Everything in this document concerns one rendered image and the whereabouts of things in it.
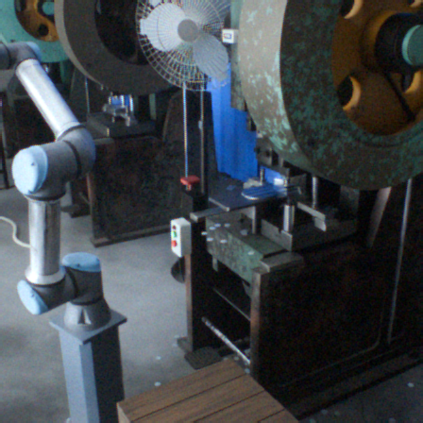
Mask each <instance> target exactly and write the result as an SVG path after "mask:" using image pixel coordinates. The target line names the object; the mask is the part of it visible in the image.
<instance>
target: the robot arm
mask: <svg viewBox="0 0 423 423"><path fill-rule="evenodd" d="M41 59H42V56H41V53H40V49H39V47H38V46H37V44H36V43H34V42H10V43H0V71H6V70H14V72H15V73H16V75H17V77H18V78H19V79H20V81H21V82H22V84H23V85H24V87H25V89H26V90H27V92H28V94H29V95H30V96H31V97H32V99H33V102H34V103H35V105H36V106H37V108H38V109H39V111H40V112H41V114H42V115H43V117H44V118H45V120H46V121H47V123H48V124H49V126H50V128H51V129H52V131H53V132H54V133H55V135H56V136H57V139H56V141H55V142H54V143H50V144H43V145H39V146H37V145H35V146H31V147H30V148H28V149H25V150H22V151H20V152H18V153H17V154H16V156H15V157H14V160H13V175H12V176H13V178H14V179H15V180H14V183H15V185H16V187H17V189H18V190H20V191H21V192H22V193H23V194H24V196H25V197H26V198H28V199H29V225H30V266H29V267H28V268H27V269H26V271H25V280H21V282H19V283H18V285H17V289H18V293H19V296H20V298H21V300H22V301H23V303H24V305H25V306H26V307H27V308H28V309H29V310H30V311H31V312H32V313H33V314H35V315H40V314H43V313H49V312H50V310H52V309H54V308H57V307H60V306H62V305H64V304H67V303H68V304H67V308H66V312H65V315H64V319H65V325H66V326H67V327H68V328H70V329H71V330H77V331H89V330H96V329H99V328H103V327H105V326H106V325H108V323H109V321H110V308H109V306H108V304H107V300H106V299H105V297H104V289H103V279H102V268H101V262H100V260H99V258H98V257H96V256H95V255H94V254H91V253H85V252H76V253H71V254H68V255H66V256H65V257H64V258H63V261H62V263H63V265H61V264H60V211H61V199H62V198H64V197H65V196H66V183H68V182H72V181H75V180H79V179H81V178H84V177H86V175H87V174H88V173H89V172H90V170H91V169H92V168H93V164H94V160H95V147H94V142H93V138H92V135H91V133H90V132H89V130H88V129H87V128H86V126H85V125H82V124H80V123H79V122H78V120H77V119H76V118H75V116H74V115H73V113H72V112H71V111H70V108H69V107H68V105H67V104H66V102H65V101H64V99H63V98H62V96H61V95H60V93H59V92H58V91H57V89H56V88H55V86H54V85H53V82H52V80H51V79H50V77H49V76H48V75H47V74H46V72H45V71H44V69H43V68H42V67H41V65H40V63H41Z"/></svg>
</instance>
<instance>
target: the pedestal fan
mask: <svg viewBox="0 0 423 423"><path fill-rule="evenodd" d="M139 1H140V2H141V1H142V0H138V4H137V9H138V8H140V7H138V5H139ZM147 1H148V0H146V4H147ZM152 1H153V0H151V3H150V2H149V1H148V2H149V3H150V7H151V5H152ZM168 1H169V0H167V1H166V2H165V3H164V4H163V3H162V2H161V5H158V4H157V3H156V2H155V3H156V4H157V5H158V6H157V7H156V8H155V7H154V5H153V7H154V9H153V10H152V9H150V7H149V11H150V10H152V12H151V14H149V11H148V13H147V14H148V17H145V18H147V19H144V17H143V16H145V14H143V16H142V17H143V19H141V21H139V22H141V27H140V29H141V33H138V29H137V21H138V20H137V14H138V15H139V13H137V9H136V29H137V34H138V39H139V42H140V40H145V41H146V43H147V40H146V37H145V34H146V35H147V38H148V39H149V40H150V41H151V44H152V45H153V48H154V49H155V48H156V49H158V51H159V50H160V51H162V52H163V51H166V52H167V51H168V52H169V51H171V50H173V49H175V48H176V49H177V50H178V47H177V46H180V45H182V41H183V45H184V44H185V43H186V46H187V44H188V43H189V47H188V48H189V49H190V44H191V42H192V44H191V47H192V50H193V55H194V56H192V57H191V54H192V51H191V54H190V57H188V56H187V55H186V51H187V50H188V49H187V50H185V54H183V53H182V52H181V51H180V49H181V48H182V47H183V46H182V47H181V48H179V50H178V51H179V52H180V54H181V53H182V57H184V56H186V57H188V58H190V59H192V60H193V61H194V60H195V64H194V65H190V64H189V62H188V64H185V62H184V63H182V59H181V62H179V61H178V63H181V64H183V65H184V75H183V74H181V73H180V72H177V69H176V70H174V69H173V67H172V69H171V68H170V66H169V65H170V64H169V65H168V64H166V63H165V62H166V61H164V60H163V58H164V57H165V56H164V57H163V58H162V61H163V62H164V64H166V66H168V68H170V69H171V71H172V70H174V71H175V72H177V73H178V75H179V77H178V76H176V74H175V75H172V74H171V72H169V71H170V70H169V71H167V70H166V69H164V68H165V67H166V66H165V67H164V68H163V66H164V65H163V66H161V63H160V62H158V66H160V67H161V69H164V70H166V71H167V72H168V73H170V75H172V76H174V77H176V78H177V79H178V78H179V86H178V85H176V84H175V83H176V82H175V80H174V83H172V82H171V81H169V80H170V79H167V78H166V77H164V76H163V77H164V78H165V79H167V80H168V81H169V82H170V83H172V84H174V85H176V86H178V87H180V86H181V84H180V80H182V81H183V80H185V79H182V78H180V75H182V76H184V77H188V78H193V77H194V76H195V74H194V75H193V77H190V74H191V73H190V74H189V76H185V73H186V72H185V65H188V67H187V68H189V65H190V66H191V68H192V66H195V65H196V66H197V67H198V68H199V70H200V78H199V73H198V76H197V77H198V78H193V81H189V80H185V81H188V82H199V83H200V90H198V86H197V89H196V90H194V89H192V88H191V86H190V88H191V89H189V88H185V87H186V85H185V87H182V88H185V89H189V90H194V91H200V120H198V127H199V128H200V179H201V181H200V185H201V193H202V194H204V195H206V209H209V208H210V200H209V179H210V191H211V173H210V150H209V128H210V120H208V107H207V87H208V86H207V81H209V85H210V81H211V80H212V79H214V80H215V78H216V80H217V82H218V83H220V82H221V81H223V80H225V79H227V78H228V79H229V77H230V76H229V74H228V73H227V71H228V69H229V68H231V66H229V64H228V60H230V58H229V56H228V54H229V53H228V51H227V50H228V49H227V48H226V47H225V46H226V45H228V43H227V42H226V44H225V46H224V45H223V43H224V42H223V41H222V39H223V38H222V36H223V29H222V27H223V26H222V24H223V23H221V21H224V20H220V19H223V17H224V18H226V17H225V16H227V14H228V12H229V10H230V7H231V0H182V2H181V5H180V3H179V2H178V1H177V0H174V1H175V2H176V1H177V2H178V4H179V5H180V6H182V4H183V7H182V9H184V10H185V12H184V10H182V9H181V8H180V6H177V3H174V1H173V0H172V1H173V3H174V4H173V3H168ZM169 2H170V1H169ZM141 3H142V2H141ZM149 3H148V4H149ZM146 4H145V7H146ZM145 7H144V10H143V12H144V13H145ZM147 9H148V8H147ZM186 13H187V15H186ZM139 16H141V15H139ZM220 24H221V25H220ZM219 26H221V28H219ZM218 29H221V30H222V34H221V33H220V34H221V36H220V37H221V38H220V39H221V40H220V39H219V38H218V37H216V36H215V37H214V35H213V34H216V33H214V32H216V31H218ZM139 34H144V38H143V39H140V38H139ZM216 35H217V34H216ZM217 38H218V39H219V40H220V41H219V40H218V39H217ZM184 42H185V43H184ZM222 42H223V43H222ZM140 44H141V42H140ZM149 44H150V43H147V44H145V45H147V46H148V45H149ZM143 46H144V45H143ZM143 46H142V45H141V48H142V49H143ZM184 47H185V45H184ZM148 48H149V46H148ZM156 49H155V52H154V53H156V52H157V54H158V57H159V58H161V56H160V55H161V54H160V55H159V53H158V51H156ZM176 49H175V50H176ZM149 50H150V48H149ZM149 50H148V51H149ZM175 50H173V51H175ZM177 50H176V51H177ZM181 50H182V49H181ZM190 50H191V49H190ZM173 51H172V52H173ZM176 51H175V52H176ZM182 51H184V50H182ZM143 52H144V50H143ZM162 52H161V53H162ZM168 52H167V53H168ZM172 52H171V53H172ZM144 53H145V52H144ZM150 53H151V52H150ZM167 53H166V54H167ZM171 53H170V54H171ZM170 54H169V53H168V55H169V57H171V56H170ZM145 55H146V54H145ZM151 55H152V57H153V58H154V56H153V53H151ZM151 55H150V56H151ZM183 55H184V56H183ZM230 55H231V54H230ZM150 56H149V57H150ZM146 57H147V56H146ZM149 57H148V58H147V59H148V60H149ZM171 58H172V59H174V58H173V57H171ZM154 60H156V59H155V58H154ZM174 60H175V61H174V63H175V62H176V61H177V59H174ZM170 61H171V59H170ZM193 61H192V63H193ZM149 62H150V60H149ZM152 62H153V61H152ZM152 62H151V63H152ZM151 63H150V65H151V66H152V64H151ZM158 66H156V67H155V68H154V67H153V66H152V67H153V68H154V69H155V70H156V68H157V67H158ZM228 66H229V68H228ZM227 68H228V69H227ZM156 71H157V72H158V73H159V74H160V75H161V76H162V74H161V71H158V70H156ZM207 75H208V76H211V77H209V78H207ZM184 77H183V78H184ZM210 78H211V79H210ZM195 79H198V80H199V79H200V81H195ZM207 79H208V80H207ZM229 80H230V79H229ZM217 82H216V83H217ZM223 82H224V81H223ZM225 82H226V81H225ZM225 82H224V83H225ZM218 83H217V84H218ZM228 83H229V82H228ZM228 83H225V85H227V84H228ZM218 85H219V84H218ZM225 85H223V86H225ZM223 86H221V85H220V87H223ZM208 88H209V87H208ZM215 88H218V87H213V88H211V89H215ZM211 89H210V88H209V89H208V90H211ZM180 263H181V270H182V273H183V277H184V278H185V279H186V270H185V256H183V257H181V258H180ZM170 273H171V275H172V277H173V278H174V279H175V280H176V281H178V282H180V283H182V284H184V285H186V282H185V281H183V279H182V276H181V274H180V270H179V264H178V260H177V261H176V262H175V263H174V264H173V266H172V267H171V270H170Z"/></svg>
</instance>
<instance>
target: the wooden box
mask: <svg viewBox="0 0 423 423"><path fill-rule="evenodd" d="M116 404H117V408H118V419H119V423H300V422H298V421H297V420H296V419H295V418H294V416H293V415H292V414H290V413H289V412H288V411H287V410H286V409H285V408H284V407H283V406H282V405H280V404H279V403H278V402H277V401H276V400H274V398H273V397H272V396H271V395H270V394H269V393H268V392H267V391H265V389H264V388H263V387H260V385H259V384H258V383H256V382H255V381H254V380H253V378H252V377H251V376H250V375H249V374H246V372H245V371H244V370H243V369H242V368H241V367H240V366H239V365H238V364H237V363H235V362H234V361H233V360H232V359H231V358H229V359H227V360H224V361H223V362H220V363H218V364H214V365H212V366H210V367H207V368H205V369H200V370H197V371H195V372H193V373H191V374H189V375H187V376H184V377H182V378H179V379H177V380H174V381H171V382H169V383H166V384H164V385H162V386H157V387H155V388H152V389H151V390H148V391H146V392H143V393H141V394H139V395H137V396H134V397H132V398H129V399H126V400H124V401H121V402H117V403H116Z"/></svg>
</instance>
